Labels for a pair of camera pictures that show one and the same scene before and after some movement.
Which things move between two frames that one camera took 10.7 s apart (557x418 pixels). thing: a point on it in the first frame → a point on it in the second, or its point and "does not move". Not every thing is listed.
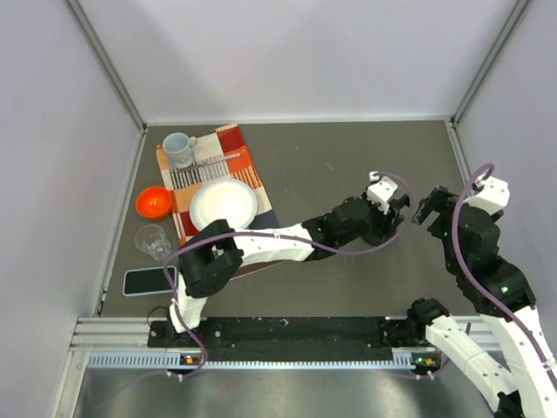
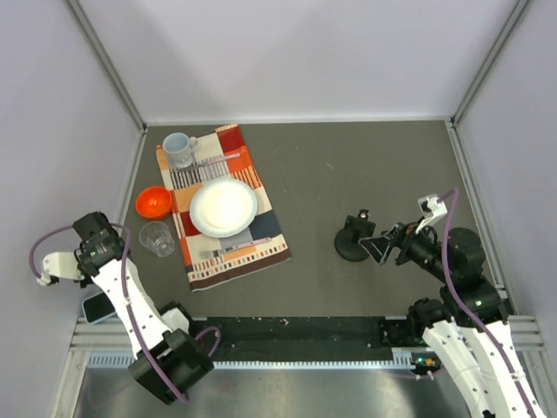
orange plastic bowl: (154, 202) does not move
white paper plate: (223, 199) does not move
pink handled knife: (216, 160) does not move
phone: (148, 280) → (97, 307)
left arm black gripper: (385, 223) → (78, 255)
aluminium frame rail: (117, 334) does not move
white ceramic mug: (179, 149) does not move
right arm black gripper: (441, 200) → (400, 235)
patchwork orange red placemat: (221, 154) does not move
